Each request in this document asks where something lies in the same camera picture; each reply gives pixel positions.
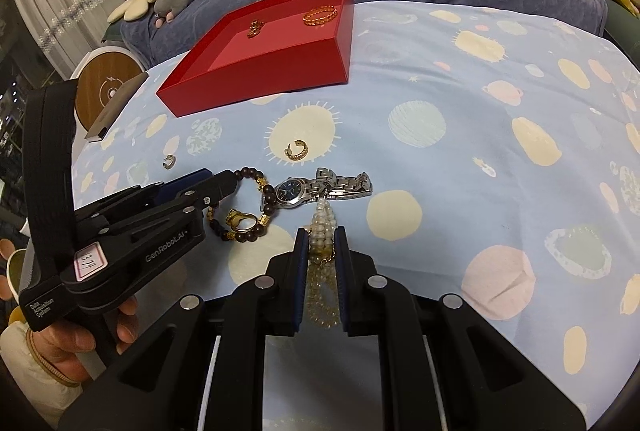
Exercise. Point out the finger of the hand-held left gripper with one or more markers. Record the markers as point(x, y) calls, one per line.
point(185, 181)
point(222, 188)

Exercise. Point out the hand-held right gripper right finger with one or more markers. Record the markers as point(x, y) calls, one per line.
point(341, 271)

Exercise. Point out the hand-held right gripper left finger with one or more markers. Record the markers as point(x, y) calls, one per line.
point(301, 271)

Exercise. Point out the gold hoop earring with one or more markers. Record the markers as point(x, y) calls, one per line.
point(291, 155)
point(170, 163)

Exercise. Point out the silver watch band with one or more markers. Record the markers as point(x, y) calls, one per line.
point(290, 192)

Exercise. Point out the red box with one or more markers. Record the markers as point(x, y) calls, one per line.
point(280, 66)

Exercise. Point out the person's left forearm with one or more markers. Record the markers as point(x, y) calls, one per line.
point(30, 401)

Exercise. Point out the person's left hand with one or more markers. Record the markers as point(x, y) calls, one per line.
point(65, 351)

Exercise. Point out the round wooden-top device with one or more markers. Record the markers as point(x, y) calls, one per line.
point(100, 81)

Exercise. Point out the light blue printed blanket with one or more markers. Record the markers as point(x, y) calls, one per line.
point(450, 191)

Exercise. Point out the gold pendant charm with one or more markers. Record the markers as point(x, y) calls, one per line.
point(255, 27)

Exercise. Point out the gold amber bangle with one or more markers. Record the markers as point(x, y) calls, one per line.
point(305, 17)

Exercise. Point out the silver bead garland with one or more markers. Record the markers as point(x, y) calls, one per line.
point(75, 3)

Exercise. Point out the green sofa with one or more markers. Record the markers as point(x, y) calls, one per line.
point(620, 26)

